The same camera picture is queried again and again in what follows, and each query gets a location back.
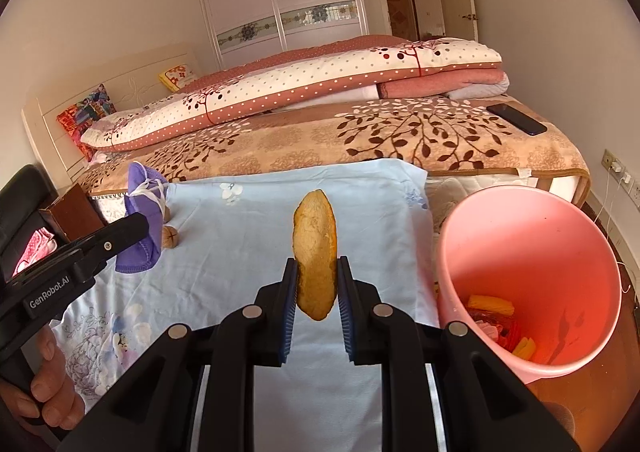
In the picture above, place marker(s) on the pink dotted cloth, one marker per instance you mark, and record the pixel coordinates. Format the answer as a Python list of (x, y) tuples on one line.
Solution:
[(35, 252)]

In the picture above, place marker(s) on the pink folded blanket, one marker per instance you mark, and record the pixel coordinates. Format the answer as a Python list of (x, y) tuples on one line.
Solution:
[(430, 82)]

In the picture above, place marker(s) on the person's left hand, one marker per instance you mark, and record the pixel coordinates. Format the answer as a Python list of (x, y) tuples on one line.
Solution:
[(57, 372)]

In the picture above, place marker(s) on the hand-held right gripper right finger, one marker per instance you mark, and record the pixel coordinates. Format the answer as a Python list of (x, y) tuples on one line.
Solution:
[(345, 317)]

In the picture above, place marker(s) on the red white snack wrapper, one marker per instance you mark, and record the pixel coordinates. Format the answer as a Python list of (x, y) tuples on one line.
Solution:
[(495, 329)]

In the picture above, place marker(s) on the pink plastic bin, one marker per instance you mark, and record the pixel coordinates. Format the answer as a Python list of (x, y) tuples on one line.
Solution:
[(550, 242)]

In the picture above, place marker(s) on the yellow paper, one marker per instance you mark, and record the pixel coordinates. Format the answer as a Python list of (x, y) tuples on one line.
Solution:
[(525, 348)]

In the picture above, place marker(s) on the wall socket plate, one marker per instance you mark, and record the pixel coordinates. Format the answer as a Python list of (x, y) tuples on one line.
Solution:
[(636, 193), (612, 159)]

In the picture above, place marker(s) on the colourful patchwork pillow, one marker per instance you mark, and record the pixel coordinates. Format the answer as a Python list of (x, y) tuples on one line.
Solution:
[(82, 117)]

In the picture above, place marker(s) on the cream bed headboard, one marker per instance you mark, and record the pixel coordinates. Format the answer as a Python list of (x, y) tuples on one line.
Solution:
[(75, 87)]

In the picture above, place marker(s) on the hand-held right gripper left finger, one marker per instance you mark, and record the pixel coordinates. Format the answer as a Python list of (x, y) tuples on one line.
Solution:
[(290, 317)]

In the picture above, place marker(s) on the dark wooden nightstand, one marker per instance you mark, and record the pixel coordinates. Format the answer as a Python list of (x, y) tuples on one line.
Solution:
[(70, 214)]

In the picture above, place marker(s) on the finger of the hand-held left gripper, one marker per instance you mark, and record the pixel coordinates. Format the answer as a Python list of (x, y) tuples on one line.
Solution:
[(120, 237)]

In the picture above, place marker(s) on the black smartphone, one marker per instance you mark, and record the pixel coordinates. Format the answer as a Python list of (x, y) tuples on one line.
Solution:
[(517, 119)]

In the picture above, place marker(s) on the purple face mask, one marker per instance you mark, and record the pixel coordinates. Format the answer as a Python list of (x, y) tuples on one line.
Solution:
[(145, 202)]

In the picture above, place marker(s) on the white dotted tree-print quilt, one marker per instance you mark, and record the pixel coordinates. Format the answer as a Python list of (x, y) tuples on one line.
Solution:
[(300, 82)]

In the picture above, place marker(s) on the brown leaf-print blanket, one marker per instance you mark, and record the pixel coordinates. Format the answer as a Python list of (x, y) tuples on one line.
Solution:
[(400, 132)]

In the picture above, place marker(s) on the large orange peel piece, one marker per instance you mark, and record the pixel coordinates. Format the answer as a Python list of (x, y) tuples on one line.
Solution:
[(312, 252)]

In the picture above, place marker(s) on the light blue floral cloth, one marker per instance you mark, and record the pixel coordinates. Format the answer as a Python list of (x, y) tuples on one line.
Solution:
[(240, 242)]

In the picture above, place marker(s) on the yellow floral pillow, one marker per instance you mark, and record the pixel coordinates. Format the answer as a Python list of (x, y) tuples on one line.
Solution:
[(177, 77)]

